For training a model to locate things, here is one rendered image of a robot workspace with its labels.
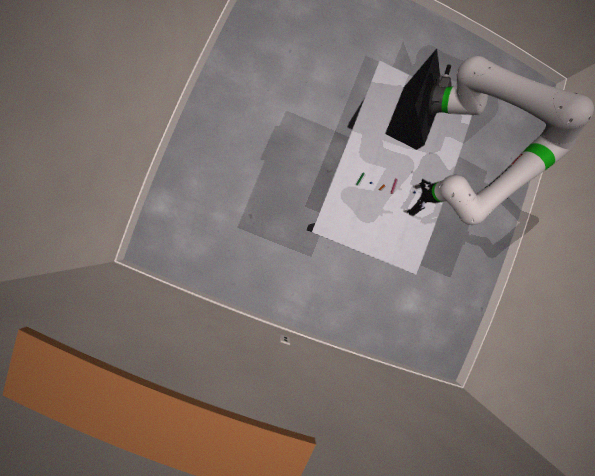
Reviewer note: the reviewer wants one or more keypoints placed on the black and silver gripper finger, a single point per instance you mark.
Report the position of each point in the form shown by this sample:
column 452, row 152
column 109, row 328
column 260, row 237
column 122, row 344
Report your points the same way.
column 416, row 208
column 422, row 184

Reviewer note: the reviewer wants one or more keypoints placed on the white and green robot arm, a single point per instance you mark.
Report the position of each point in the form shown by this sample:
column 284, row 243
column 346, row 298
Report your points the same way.
column 565, row 114

